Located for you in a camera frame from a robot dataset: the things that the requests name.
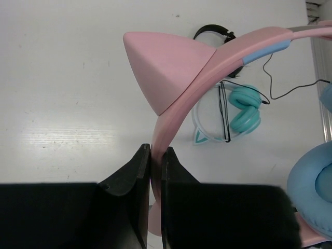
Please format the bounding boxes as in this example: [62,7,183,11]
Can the teal white cat-ear headphones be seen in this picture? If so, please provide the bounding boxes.
[191,80,263,145]

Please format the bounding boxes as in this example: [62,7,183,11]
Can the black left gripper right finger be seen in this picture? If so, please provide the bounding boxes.
[161,147,302,248]

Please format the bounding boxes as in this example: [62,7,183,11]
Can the black headphones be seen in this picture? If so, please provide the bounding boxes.
[193,24,244,79]

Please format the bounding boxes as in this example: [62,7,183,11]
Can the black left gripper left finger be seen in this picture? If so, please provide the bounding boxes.
[1,144,150,248]

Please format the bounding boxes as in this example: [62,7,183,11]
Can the pink blue cat-ear headphones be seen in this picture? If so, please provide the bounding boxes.
[123,21,331,248]

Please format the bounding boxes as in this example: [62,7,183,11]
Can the thin black headphone cable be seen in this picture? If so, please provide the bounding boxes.
[217,53,332,143]

